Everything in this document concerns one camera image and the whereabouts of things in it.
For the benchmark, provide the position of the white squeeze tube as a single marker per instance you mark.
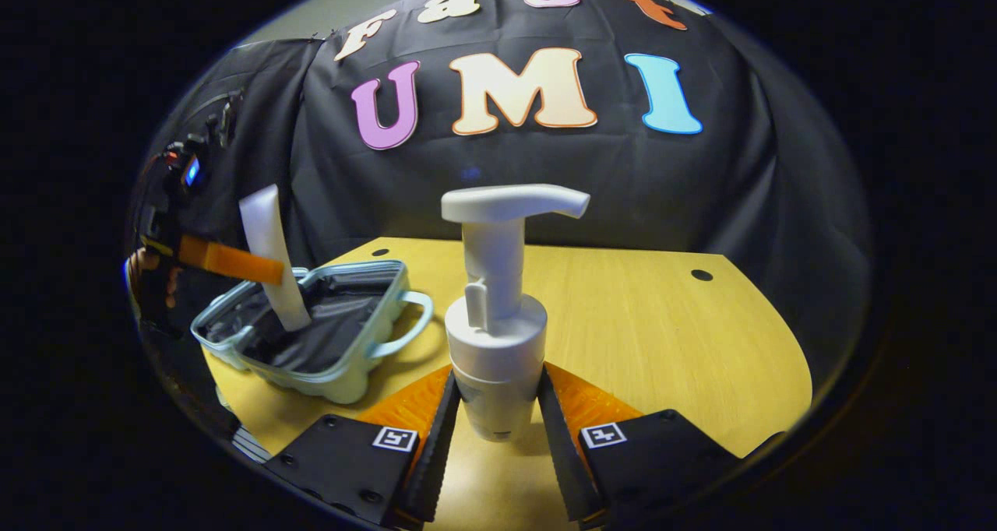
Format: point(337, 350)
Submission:
point(273, 258)

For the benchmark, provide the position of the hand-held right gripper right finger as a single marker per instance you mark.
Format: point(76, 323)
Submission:
point(565, 453)

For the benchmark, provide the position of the white pump bottle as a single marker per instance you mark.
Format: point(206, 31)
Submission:
point(494, 328)

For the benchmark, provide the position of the light blue suitcase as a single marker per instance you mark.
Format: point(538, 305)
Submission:
point(343, 360)

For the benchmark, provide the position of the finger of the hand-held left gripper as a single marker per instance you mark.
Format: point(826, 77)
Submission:
point(234, 262)

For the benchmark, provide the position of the black backdrop cloth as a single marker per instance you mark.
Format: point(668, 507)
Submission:
point(623, 188)

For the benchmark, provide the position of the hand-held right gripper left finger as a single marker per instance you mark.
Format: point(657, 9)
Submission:
point(436, 453)

